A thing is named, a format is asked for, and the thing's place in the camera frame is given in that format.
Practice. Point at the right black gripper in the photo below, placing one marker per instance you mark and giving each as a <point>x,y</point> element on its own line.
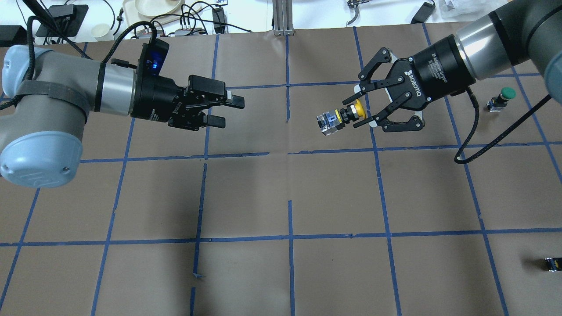
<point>440,65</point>

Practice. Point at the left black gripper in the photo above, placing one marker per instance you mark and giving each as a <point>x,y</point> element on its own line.
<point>154,98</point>

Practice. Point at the yellow push button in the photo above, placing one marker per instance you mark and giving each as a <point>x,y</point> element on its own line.
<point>332,121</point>

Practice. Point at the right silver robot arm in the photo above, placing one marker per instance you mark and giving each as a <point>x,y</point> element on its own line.
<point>508,36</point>

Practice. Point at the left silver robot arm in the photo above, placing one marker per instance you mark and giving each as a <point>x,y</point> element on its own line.
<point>41,142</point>

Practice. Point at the green push button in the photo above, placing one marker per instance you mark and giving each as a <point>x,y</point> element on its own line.
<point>499,102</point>

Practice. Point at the black monitor stand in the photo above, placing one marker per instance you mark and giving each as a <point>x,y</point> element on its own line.
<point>65,18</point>

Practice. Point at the black power adapter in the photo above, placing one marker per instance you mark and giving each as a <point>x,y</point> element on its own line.
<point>424,12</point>

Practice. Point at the metal grabber stick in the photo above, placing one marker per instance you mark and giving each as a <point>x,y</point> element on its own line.
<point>385,12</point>

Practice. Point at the beige plate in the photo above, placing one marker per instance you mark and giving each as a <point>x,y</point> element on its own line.
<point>153,8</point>

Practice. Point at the beige tray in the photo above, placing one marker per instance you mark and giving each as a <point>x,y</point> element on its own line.
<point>185,17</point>

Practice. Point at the white paper cup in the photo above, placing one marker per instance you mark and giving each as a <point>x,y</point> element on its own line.
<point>102,32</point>

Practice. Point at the black contact block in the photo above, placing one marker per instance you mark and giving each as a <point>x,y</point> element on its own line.
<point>553,264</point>

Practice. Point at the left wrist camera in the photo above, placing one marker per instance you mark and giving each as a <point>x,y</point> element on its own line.
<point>152,58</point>

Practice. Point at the aluminium frame post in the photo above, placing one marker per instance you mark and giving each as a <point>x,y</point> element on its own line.
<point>283,18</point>

